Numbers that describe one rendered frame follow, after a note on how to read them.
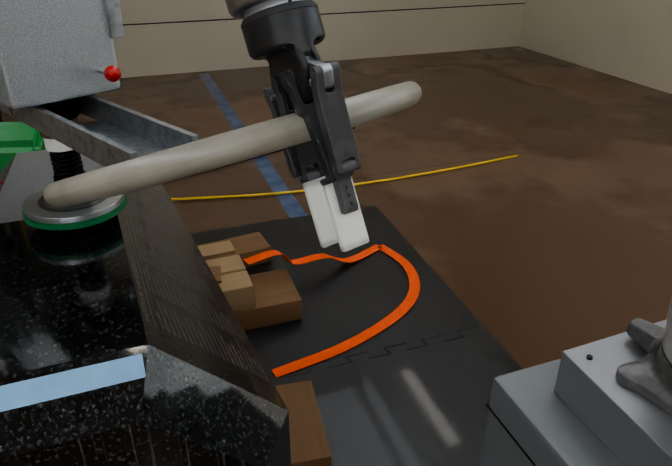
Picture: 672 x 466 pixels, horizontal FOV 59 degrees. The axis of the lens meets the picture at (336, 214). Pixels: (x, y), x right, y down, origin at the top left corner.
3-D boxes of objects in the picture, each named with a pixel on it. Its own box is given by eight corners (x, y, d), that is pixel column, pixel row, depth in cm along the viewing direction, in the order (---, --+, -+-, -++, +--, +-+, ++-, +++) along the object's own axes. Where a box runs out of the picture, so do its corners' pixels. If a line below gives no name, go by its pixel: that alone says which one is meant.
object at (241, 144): (5, 219, 82) (-3, 198, 81) (279, 135, 113) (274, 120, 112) (153, 193, 45) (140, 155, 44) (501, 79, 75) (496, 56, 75)
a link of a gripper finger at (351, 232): (347, 173, 57) (351, 173, 57) (366, 241, 59) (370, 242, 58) (320, 182, 56) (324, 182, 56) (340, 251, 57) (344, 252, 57)
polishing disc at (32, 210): (140, 204, 133) (139, 199, 133) (40, 233, 121) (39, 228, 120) (103, 175, 147) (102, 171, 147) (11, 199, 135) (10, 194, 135)
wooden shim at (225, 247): (178, 264, 253) (177, 261, 252) (174, 253, 261) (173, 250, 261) (235, 253, 261) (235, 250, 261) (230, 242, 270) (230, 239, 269)
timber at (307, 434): (332, 486, 164) (331, 456, 159) (289, 495, 162) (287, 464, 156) (311, 408, 190) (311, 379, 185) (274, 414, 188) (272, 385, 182)
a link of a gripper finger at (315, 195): (304, 183, 60) (301, 183, 60) (323, 248, 61) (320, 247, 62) (330, 174, 61) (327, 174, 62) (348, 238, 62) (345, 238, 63)
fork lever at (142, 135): (-27, 108, 134) (-34, 86, 132) (58, 92, 146) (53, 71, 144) (113, 190, 90) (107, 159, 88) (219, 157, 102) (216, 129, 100)
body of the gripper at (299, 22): (331, -11, 53) (358, 90, 55) (295, 14, 61) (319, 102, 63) (255, 3, 50) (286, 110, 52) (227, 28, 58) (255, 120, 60)
